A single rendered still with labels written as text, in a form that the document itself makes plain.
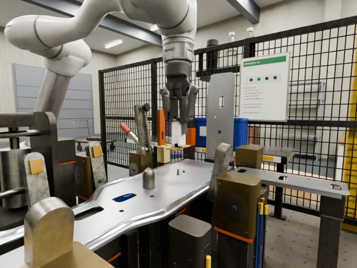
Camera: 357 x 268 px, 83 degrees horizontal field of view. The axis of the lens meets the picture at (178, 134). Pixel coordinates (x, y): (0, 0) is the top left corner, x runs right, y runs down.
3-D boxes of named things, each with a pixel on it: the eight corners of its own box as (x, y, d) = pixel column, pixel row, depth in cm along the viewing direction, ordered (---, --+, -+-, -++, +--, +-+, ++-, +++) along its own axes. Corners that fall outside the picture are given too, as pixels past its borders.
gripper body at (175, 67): (158, 63, 57) (159, 96, 58) (183, 58, 52) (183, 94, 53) (174, 67, 63) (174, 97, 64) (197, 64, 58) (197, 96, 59)
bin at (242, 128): (240, 149, 87) (241, 118, 86) (179, 143, 102) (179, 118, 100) (247, 143, 102) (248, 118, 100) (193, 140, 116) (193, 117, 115)
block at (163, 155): (164, 242, 76) (163, 147, 72) (158, 239, 78) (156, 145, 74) (170, 237, 79) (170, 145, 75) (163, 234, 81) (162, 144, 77)
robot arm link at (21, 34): (32, 3, 64) (66, 22, 77) (-8, 9, 69) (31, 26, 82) (33, 46, 66) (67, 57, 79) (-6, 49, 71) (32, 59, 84)
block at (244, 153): (253, 246, 73) (257, 149, 70) (232, 239, 78) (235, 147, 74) (259, 236, 80) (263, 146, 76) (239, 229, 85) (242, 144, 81)
